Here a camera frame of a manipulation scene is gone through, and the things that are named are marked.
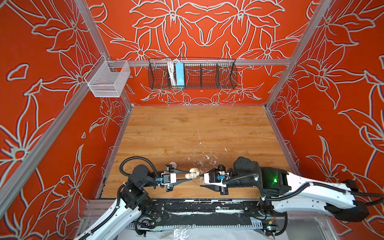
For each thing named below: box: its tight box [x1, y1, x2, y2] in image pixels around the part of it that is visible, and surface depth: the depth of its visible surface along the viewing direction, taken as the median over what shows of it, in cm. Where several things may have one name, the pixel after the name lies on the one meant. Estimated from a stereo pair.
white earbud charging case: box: [185, 167, 200, 179], surface depth 59 cm
